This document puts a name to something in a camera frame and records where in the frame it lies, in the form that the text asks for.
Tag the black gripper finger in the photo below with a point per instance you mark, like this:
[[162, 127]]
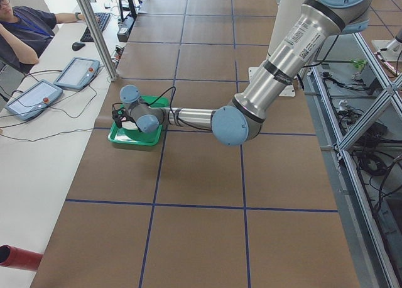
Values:
[[118, 123]]

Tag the far teach pendant tablet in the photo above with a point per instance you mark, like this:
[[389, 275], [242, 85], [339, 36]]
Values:
[[77, 74]]

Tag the red cylinder tube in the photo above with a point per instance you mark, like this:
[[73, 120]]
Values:
[[17, 258]]

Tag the aluminium frame rail structure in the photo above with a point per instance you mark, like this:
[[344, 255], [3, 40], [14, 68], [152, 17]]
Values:
[[354, 90]]

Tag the green plastic tray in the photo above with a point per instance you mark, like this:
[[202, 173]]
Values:
[[130, 135]]

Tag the teach pendant tablet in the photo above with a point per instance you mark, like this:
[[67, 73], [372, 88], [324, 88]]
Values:
[[77, 74], [34, 101]]

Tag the seated person dark shirt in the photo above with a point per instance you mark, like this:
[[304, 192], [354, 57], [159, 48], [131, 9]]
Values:
[[26, 33]]

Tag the near teach pendant tablet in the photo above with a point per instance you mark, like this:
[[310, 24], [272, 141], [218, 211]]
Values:
[[34, 101]]

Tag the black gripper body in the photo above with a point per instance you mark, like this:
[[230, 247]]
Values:
[[139, 128]]

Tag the black computer mouse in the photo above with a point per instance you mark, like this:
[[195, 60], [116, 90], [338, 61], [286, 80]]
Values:
[[76, 46]]

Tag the aluminium frame post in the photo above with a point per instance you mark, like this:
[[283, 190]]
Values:
[[86, 7]]

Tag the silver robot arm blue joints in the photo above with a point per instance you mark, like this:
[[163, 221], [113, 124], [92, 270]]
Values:
[[243, 117]]

